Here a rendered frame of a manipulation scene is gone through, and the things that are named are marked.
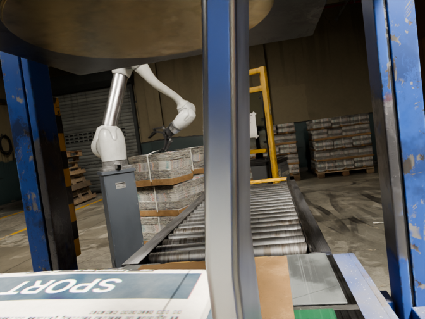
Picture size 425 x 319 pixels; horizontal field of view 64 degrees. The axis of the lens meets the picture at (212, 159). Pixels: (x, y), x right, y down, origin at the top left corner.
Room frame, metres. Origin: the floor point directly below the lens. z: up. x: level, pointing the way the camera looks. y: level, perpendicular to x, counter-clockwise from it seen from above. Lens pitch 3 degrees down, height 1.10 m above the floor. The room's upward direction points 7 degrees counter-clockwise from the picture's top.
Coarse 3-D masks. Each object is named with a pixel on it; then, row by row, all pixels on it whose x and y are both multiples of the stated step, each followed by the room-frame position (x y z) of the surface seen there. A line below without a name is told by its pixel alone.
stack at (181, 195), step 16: (144, 192) 2.55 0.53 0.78; (160, 192) 2.47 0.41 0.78; (176, 192) 2.41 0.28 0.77; (192, 192) 2.59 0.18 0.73; (144, 208) 2.55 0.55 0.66; (160, 208) 2.48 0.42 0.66; (176, 208) 2.42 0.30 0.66; (144, 224) 2.56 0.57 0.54; (160, 224) 2.50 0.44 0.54; (144, 240) 2.58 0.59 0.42
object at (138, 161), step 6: (132, 156) 2.52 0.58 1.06; (138, 156) 2.49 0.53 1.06; (144, 156) 2.47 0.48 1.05; (132, 162) 2.53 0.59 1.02; (138, 162) 2.50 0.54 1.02; (144, 162) 2.47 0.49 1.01; (138, 168) 2.50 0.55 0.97; (144, 168) 2.47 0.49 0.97; (138, 174) 2.50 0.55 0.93; (144, 174) 2.47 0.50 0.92; (138, 180) 2.50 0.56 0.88; (144, 186) 2.49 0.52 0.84
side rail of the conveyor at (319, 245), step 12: (288, 180) 2.11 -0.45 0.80; (300, 192) 1.65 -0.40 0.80; (300, 204) 1.38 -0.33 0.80; (300, 216) 1.19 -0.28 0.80; (312, 216) 1.17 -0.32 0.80; (312, 228) 1.03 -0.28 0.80; (312, 240) 0.92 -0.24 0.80; (324, 240) 0.91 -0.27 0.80; (312, 252) 0.83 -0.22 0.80; (324, 252) 0.82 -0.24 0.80
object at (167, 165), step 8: (168, 152) 2.41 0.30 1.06; (176, 152) 2.45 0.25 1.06; (184, 152) 2.54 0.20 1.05; (152, 160) 2.44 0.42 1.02; (160, 160) 2.41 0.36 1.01; (168, 160) 2.40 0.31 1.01; (176, 160) 2.44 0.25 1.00; (184, 160) 2.54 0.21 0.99; (160, 168) 2.42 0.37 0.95; (168, 168) 2.38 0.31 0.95; (176, 168) 2.44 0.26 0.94; (184, 168) 2.53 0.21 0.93; (160, 176) 2.41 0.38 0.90; (168, 176) 2.38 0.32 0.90; (176, 176) 2.42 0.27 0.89
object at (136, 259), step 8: (200, 200) 1.80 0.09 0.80; (192, 208) 1.59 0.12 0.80; (176, 216) 1.45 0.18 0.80; (184, 216) 1.43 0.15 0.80; (168, 224) 1.33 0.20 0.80; (176, 224) 1.31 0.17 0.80; (160, 232) 1.21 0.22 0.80; (168, 232) 1.20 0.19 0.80; (152, 240) 1.12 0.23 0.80; (160, 240) 1.11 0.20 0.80; (144, 248) 1.04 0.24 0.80; (152, 248) 1.03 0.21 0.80; (136, 256) 0.97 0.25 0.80; (144, 256) 0.96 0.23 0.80; (128, 264) 0.91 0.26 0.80; (136, 264) 0.91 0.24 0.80
